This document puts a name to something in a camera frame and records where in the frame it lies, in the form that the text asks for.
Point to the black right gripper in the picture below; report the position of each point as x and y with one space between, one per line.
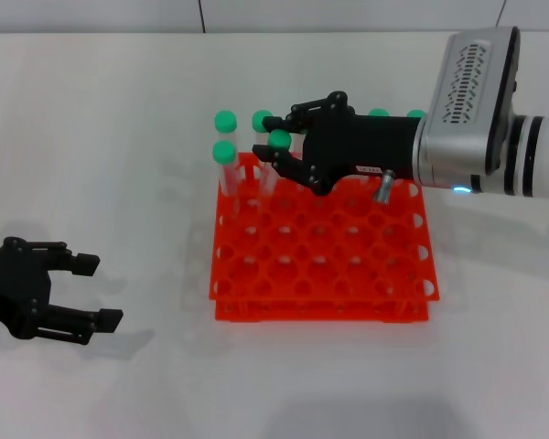
361 146

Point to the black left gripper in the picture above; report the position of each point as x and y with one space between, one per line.
13 288

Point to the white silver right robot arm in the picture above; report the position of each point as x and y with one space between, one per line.
540 155

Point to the orange test tube rack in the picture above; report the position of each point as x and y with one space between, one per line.
334 299

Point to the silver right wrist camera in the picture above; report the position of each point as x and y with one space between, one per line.
471 91

